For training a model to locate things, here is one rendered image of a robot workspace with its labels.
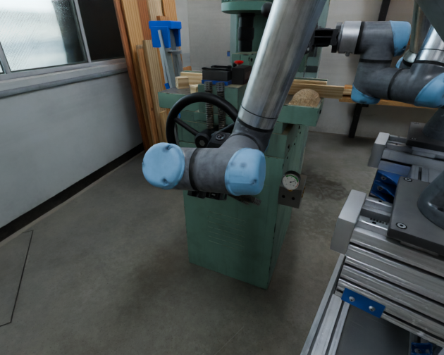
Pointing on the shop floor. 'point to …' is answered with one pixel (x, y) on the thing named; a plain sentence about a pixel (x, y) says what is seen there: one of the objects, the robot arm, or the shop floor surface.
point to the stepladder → (158, 30)
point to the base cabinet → (242, 225)
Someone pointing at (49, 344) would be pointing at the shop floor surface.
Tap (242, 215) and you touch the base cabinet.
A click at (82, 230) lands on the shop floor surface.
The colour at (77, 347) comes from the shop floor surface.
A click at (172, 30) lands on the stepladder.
